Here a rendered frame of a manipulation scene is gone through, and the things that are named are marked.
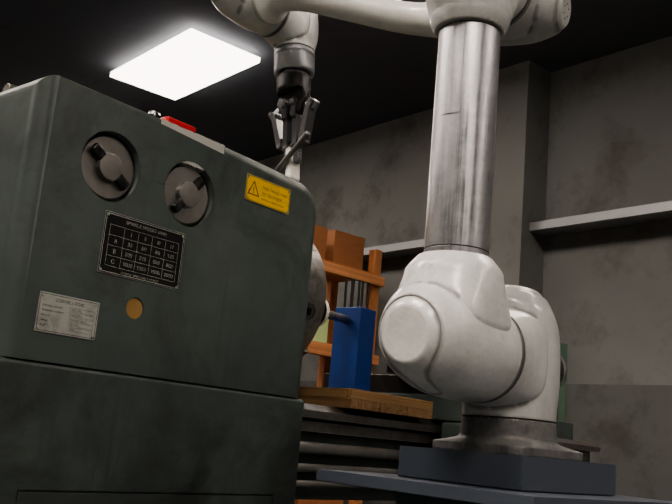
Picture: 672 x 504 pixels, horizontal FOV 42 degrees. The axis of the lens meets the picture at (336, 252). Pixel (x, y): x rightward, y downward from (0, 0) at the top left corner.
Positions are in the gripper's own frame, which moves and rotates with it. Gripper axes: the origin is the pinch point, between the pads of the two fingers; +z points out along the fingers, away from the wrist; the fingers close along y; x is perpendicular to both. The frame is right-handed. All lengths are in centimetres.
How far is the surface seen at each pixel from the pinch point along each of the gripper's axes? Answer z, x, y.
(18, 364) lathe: 51, 67, -13
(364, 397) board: 48, -17, -6
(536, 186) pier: -143, -408, 141
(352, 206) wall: -183, -453, 340
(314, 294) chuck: 28.6, -1.2, -5.3
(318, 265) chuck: 22.1, -3.1, -4.7
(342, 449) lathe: 58, -13, -3
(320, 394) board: 46.8, -12.8, 2.8
